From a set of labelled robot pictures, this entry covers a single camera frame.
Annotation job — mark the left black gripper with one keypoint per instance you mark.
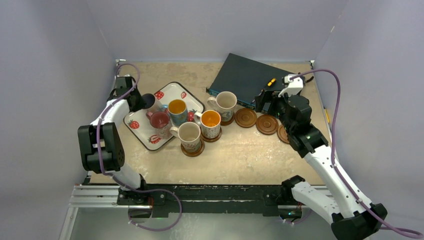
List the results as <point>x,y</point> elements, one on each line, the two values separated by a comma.
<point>141,103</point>

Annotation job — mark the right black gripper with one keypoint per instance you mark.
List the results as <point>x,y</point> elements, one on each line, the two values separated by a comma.
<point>265,103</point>

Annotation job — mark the wooden coaster three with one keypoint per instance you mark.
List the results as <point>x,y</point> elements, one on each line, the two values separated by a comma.
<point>267,124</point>

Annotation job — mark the wooden coaster two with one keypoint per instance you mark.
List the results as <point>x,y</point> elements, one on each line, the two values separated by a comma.
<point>246,117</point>

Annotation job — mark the wooden coaster four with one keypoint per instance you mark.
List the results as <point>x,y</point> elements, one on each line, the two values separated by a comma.
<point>282,134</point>

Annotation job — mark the cream white mug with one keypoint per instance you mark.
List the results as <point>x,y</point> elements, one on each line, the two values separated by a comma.
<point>224,103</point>

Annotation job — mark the wooden coaster one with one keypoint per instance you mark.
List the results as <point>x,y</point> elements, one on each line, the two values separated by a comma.
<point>226,123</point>

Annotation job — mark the white floral mug orange inside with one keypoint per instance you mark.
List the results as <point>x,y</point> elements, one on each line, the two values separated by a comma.
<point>209,122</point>

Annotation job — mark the wooden coaster five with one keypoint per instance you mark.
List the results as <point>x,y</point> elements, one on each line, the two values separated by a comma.
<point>211,140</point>

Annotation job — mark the wooden coaster six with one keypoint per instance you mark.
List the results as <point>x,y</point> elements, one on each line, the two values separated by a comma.
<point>195,153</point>

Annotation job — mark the beige cream mug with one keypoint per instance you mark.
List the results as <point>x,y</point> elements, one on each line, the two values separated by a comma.
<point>189,135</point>

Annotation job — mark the purple inside pink mug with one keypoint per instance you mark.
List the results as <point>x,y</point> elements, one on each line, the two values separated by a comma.
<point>152,104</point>

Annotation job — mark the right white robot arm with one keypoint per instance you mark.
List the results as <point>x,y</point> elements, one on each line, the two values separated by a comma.
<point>350,213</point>

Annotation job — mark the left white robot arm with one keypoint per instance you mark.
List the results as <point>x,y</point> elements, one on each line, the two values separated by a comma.
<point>100,146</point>

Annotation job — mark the yellow black screwdriver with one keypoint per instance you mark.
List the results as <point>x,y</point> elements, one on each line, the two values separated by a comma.
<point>270,83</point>

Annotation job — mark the white strawberry tray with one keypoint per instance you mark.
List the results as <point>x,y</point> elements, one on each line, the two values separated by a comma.
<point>139,125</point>

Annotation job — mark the pink inside dark mug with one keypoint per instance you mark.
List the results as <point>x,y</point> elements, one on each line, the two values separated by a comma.
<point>161,123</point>

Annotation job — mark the blue mug orange inside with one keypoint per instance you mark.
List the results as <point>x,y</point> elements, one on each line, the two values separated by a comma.
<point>177,111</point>

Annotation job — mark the dark blue network switch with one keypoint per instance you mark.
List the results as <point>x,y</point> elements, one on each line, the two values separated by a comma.
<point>245,78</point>

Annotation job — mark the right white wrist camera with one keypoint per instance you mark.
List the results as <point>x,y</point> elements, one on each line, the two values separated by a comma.
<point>293,85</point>

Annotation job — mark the aluminium frame rail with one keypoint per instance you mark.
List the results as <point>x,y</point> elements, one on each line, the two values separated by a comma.
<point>98,196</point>

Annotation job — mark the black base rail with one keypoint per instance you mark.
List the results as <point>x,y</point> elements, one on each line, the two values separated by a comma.
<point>163,199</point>

